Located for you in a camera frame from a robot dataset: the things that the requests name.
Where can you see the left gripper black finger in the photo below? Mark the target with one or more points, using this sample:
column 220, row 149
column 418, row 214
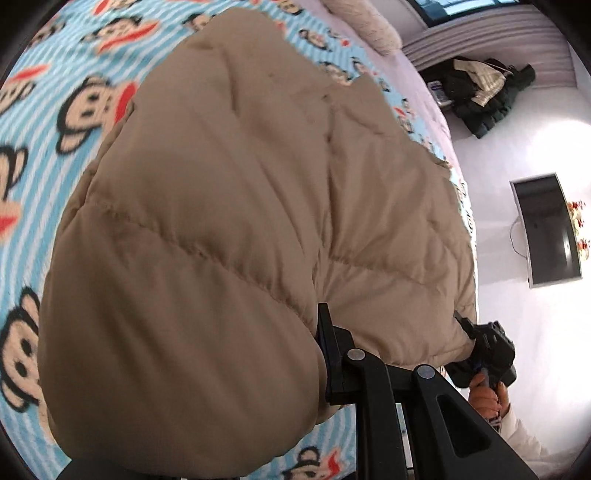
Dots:
column 410, row 423

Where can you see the tan puffer jacket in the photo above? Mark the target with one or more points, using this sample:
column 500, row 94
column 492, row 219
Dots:
column 243, row 188

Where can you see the white sleeve forearm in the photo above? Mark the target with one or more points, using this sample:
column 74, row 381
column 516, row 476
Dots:
column 545, row 464

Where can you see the pile of dark clothes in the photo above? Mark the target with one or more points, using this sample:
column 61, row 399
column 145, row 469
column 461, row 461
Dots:
column 482, row 92

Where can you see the person's right hand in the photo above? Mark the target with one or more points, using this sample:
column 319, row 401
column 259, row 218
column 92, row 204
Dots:
column 491, row 404

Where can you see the lavender bed sheet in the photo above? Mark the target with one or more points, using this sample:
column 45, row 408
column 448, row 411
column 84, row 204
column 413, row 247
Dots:
column 408, row 94

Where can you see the grey pleated curtain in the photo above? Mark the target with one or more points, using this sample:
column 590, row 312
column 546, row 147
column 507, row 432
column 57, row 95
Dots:
column 515, row 35

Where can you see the dark framed window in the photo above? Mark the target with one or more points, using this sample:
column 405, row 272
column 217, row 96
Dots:
column 437, row 12

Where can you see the cream round knit pillow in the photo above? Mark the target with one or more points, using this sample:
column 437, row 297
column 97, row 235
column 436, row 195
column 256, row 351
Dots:
column 368, row 23

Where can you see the blue striped monkey blanket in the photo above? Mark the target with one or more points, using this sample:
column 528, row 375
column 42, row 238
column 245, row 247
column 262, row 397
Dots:
column 65, row 87

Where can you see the wall mounted black television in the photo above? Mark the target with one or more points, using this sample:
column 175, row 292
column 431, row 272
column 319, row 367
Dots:
column 552, row 251

